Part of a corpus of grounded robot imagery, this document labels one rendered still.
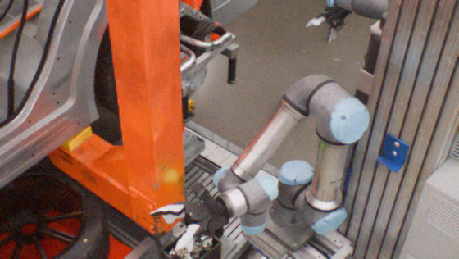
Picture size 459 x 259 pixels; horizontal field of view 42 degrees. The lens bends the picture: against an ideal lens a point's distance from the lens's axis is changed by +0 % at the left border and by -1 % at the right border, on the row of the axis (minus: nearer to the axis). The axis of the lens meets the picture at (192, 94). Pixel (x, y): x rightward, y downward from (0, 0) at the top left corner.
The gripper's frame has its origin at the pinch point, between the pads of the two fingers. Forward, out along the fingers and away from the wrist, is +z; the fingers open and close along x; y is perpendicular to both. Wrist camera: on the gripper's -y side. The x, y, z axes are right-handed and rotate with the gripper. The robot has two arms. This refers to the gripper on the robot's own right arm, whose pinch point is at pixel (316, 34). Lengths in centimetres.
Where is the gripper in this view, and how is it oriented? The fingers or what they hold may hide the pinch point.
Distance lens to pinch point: 302.3
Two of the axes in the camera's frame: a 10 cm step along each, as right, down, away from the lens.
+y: 1.0, 5.2, -8.5
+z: -6.2, 7.0, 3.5
